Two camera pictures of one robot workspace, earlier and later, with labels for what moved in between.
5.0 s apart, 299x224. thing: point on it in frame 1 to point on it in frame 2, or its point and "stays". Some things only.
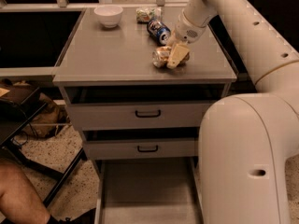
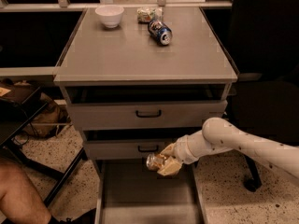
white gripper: [188, 30] to [180, 150]
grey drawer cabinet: [141, 120] stays
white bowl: [109, 15] stays
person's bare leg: [21, 201] stays
